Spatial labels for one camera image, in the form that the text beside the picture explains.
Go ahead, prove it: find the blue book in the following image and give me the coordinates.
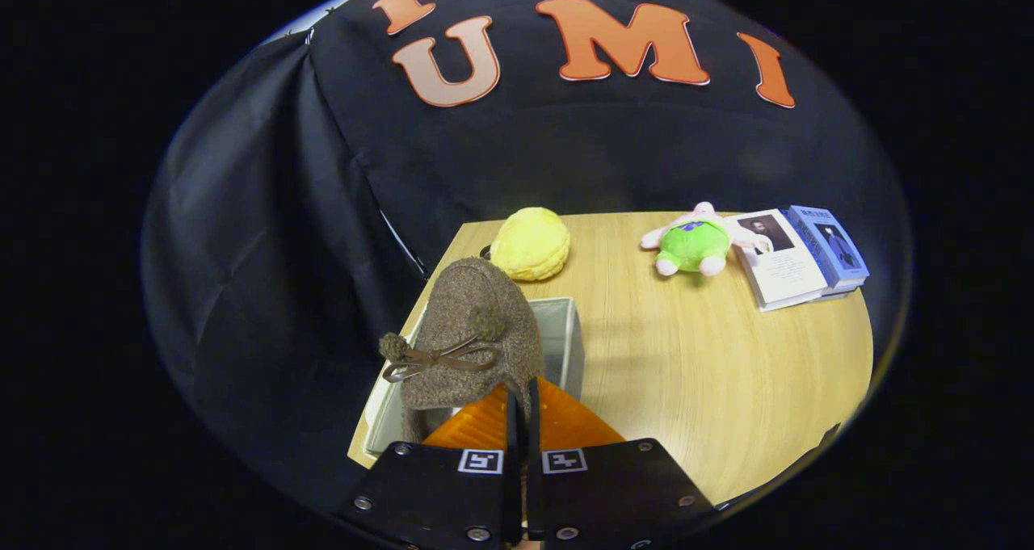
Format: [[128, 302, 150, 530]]
[[784, 205, 871, 296]]

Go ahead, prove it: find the white book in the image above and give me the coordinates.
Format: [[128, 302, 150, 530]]
[[727, 209, 829, 313]]

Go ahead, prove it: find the brown fuzzy shoe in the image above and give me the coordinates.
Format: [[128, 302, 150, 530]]
[[378, 257, 546, 442]]

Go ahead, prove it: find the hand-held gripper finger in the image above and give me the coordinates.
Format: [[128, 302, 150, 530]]
[[523, 375, 718, 550], [334, 383, 519, 550]]

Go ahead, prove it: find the green and pink plush toy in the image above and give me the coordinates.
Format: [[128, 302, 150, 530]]
[[640, 202, 768, 278]]

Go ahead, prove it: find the grey fabric storage box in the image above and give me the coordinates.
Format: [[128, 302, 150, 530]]
[[362, 296, 584, 456]]

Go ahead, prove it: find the yellow round plush toy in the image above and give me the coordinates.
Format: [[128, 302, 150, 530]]
[[489, 207, 572, 283]]

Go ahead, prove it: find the black backdrop cloth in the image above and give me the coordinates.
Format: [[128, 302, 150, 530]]
[[141, 0, 914, 519]]

